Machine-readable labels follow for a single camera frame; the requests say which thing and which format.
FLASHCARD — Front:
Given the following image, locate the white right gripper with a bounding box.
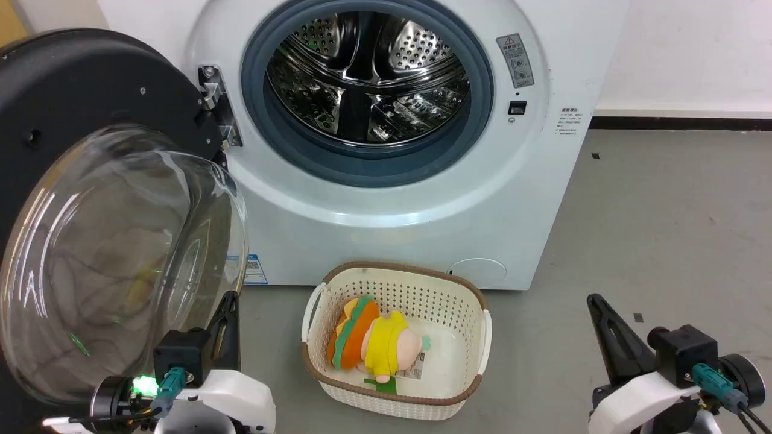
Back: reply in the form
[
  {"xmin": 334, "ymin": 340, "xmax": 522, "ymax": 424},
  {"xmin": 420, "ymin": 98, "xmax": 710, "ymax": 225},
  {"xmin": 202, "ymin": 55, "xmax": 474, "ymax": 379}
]
[{"xmin": 587, "ymin": 293, "xmax": 701, "ymax": 434}]

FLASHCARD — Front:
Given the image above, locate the white perforated laundry basket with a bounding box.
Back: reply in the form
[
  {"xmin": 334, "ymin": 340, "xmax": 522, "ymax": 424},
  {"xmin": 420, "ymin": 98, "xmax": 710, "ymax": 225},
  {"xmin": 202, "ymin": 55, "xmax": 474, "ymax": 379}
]
[{"xmin": 301, "ymin": 261, "xmax": 493, "ymax": 421}]

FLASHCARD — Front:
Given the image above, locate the plush doll yellow shirt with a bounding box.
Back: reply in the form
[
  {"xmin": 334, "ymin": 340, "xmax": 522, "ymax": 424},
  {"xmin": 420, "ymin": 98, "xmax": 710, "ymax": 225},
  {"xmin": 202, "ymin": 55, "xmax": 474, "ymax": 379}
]
[{"xmin": 326, "ymin": 295, "xmax": 432, "ymax": 396}]

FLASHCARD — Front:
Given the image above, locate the cable with teal plug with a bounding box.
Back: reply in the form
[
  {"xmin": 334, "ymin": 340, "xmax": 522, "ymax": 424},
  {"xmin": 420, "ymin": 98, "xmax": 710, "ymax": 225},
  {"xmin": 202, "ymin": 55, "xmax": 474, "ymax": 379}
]
[
  {"xmin": 66, "ymin": 366, "xmax": 187, "ymax": 424},
  {"xmin": 692, "ymin": 362, "xmax": 772, "ymax": 434}
]

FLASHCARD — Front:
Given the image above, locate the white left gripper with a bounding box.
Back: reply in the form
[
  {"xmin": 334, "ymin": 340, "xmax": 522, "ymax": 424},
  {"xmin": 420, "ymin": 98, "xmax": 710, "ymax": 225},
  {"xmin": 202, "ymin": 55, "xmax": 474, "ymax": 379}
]
[{"xmin": 156, "ymin": 292, "xmax": 277, "ymax": 434}]

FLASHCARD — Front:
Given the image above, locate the white doll tag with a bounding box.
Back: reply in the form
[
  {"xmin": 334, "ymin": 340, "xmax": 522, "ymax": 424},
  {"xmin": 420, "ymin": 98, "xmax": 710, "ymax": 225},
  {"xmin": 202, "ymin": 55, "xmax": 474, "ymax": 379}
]
[{"xmin": 395, "ymin": 352, "xmax": 426, "ymax": 381}]

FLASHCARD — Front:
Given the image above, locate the grey warning sticker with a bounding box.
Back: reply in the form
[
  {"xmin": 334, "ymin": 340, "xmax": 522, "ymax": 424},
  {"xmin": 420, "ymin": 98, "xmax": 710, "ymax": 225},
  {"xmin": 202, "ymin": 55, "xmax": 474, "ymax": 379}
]
[{"xmin": 496, "ymin": 33, "xmax": 536, "ymax": 90}]

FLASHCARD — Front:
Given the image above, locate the left cable with teal plug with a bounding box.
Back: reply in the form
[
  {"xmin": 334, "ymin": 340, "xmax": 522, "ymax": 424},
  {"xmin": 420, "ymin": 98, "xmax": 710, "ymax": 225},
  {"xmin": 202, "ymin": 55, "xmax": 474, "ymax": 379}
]
[{"xmin": 66, "ymin": 366, "xmax": 187, "ymax": 424}]

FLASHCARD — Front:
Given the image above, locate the black round glass washer door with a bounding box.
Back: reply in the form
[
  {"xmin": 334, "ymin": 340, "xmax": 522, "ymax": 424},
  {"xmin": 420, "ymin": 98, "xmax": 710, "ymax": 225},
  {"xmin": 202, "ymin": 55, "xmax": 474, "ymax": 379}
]
[{"xmin": 0, "ymin": 28, "xmax": 250, "ymax": 418}]

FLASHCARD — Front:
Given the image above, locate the right cable with teal plug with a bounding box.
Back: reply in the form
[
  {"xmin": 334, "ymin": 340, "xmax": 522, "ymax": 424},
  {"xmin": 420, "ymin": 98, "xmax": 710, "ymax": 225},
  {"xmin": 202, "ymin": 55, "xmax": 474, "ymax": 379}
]
[{"xmin": 692, "ymin": 362, "xmax": 772, "ymax": 434}]

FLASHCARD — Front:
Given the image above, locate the stainless steel washer drum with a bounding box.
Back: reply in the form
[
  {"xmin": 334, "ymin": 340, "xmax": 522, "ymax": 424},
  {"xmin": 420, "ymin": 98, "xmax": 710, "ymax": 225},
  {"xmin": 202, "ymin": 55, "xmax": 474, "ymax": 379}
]
[{"xmin": 265, "ymin": 11, "xmax": 472, "ymax": 146}]

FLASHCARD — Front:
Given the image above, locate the white front-load washing machine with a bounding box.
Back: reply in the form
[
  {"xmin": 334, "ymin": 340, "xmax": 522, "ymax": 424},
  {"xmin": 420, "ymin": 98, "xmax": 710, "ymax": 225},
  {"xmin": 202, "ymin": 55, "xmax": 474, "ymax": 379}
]
[{"xmin": 96, "ymin": 0, "xmax": 631, "ymax": 292}]

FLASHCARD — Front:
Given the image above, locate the round white filter cover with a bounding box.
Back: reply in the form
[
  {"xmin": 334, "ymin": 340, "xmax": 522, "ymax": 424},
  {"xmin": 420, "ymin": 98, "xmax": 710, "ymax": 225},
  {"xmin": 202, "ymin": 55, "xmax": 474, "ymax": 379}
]
[{"xmin": 446, "ymin": 258, "xmax": 508, "ymax": 289}]

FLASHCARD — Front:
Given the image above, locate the yellowish wooden panel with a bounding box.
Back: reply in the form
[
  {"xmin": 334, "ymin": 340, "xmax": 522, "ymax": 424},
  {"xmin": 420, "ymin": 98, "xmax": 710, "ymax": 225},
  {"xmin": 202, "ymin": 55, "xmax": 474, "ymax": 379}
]
[{"xmin": 0, "ymin": 0, "xmax": 28, "ymax": 50}]

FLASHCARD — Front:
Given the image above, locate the black wall baseboard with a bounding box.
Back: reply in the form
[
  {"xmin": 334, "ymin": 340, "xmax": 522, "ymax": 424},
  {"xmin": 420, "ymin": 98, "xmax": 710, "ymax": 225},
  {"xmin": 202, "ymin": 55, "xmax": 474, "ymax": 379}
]
[{"xmin": 589, "ymin": 116, "xmax": 772, "ymax": 131}]

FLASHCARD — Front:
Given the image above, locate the metal door hinge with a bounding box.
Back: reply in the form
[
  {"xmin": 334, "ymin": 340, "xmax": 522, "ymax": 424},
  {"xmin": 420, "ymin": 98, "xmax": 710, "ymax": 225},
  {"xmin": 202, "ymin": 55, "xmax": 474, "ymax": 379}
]
[{"xmin": 198, "ymin": 65, "xmax": 244, "ymax": 149}]

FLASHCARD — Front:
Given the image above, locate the blue white energy label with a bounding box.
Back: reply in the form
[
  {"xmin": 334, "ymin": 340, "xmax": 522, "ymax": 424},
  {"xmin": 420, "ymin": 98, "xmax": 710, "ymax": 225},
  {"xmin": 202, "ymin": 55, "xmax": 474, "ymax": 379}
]
[{"xmin": 244, "ymin": 254, "xmax": 268, "ymax": 286}]

